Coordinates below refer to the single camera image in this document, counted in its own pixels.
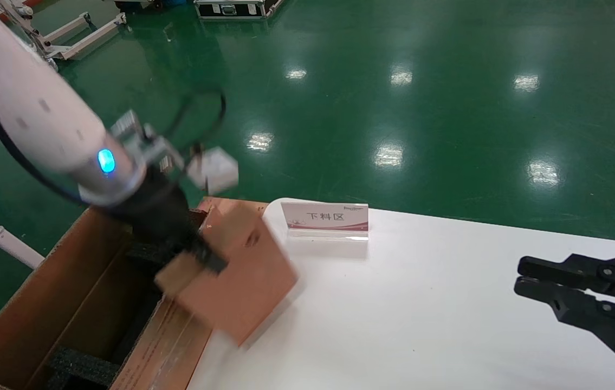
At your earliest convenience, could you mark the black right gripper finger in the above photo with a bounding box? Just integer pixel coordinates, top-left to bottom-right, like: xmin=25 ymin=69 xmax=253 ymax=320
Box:
xmin=514 ymin=276 xmax=615 ymax=380
xmin=517 ymin=252 xmax=615 ymax=304

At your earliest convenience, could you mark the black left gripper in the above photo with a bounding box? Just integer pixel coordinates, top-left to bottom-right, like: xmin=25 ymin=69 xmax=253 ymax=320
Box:
xmin=96 ymin=168 xmax=229 ymax=275

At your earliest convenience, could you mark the small cardboard box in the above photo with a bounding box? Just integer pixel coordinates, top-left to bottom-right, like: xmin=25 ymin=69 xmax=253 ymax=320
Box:
xmin=154 ymin=201 xmax=300 ymax=347

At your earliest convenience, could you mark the large cardboard box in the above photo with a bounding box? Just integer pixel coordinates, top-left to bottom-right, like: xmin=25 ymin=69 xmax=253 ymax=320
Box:
xmin=0 ymin=198 xmax=270 ymax=390

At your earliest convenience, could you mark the acrylic sign with Chinese text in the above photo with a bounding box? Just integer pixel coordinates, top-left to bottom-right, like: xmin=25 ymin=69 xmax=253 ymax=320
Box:
xmin=280 ymin=201 xmax=369 ymax=242

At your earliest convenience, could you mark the black foam insert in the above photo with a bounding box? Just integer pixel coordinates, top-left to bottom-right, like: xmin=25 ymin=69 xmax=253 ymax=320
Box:
xmin=44 ymin=209 xmax=210 ymax=390

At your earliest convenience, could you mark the black aluminium flight case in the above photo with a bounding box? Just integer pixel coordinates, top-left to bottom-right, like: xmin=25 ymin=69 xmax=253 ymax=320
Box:
xmin=193 ymin=0 xmax=285 ymax=21

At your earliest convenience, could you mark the dark machine base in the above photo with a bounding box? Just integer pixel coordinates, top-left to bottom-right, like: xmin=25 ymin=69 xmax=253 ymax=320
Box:
xmin=114 ymin=0 xmax=166 ymax=12

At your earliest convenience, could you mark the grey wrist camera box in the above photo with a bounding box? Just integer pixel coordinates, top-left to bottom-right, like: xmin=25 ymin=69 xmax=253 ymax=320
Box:
xmin=109 ymin=111 xmax=240 ymax=196

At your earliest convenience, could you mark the thick black sleeved hose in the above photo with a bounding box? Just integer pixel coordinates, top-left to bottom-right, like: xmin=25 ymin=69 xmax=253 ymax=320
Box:
xmin=164 ymin=89 xmax=227 ymax=159

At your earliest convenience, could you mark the white wheeled metal frame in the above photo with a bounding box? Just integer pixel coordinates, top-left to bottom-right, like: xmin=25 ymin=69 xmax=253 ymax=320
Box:
xmin=0 ymin=0 xmax=127 ymax=72

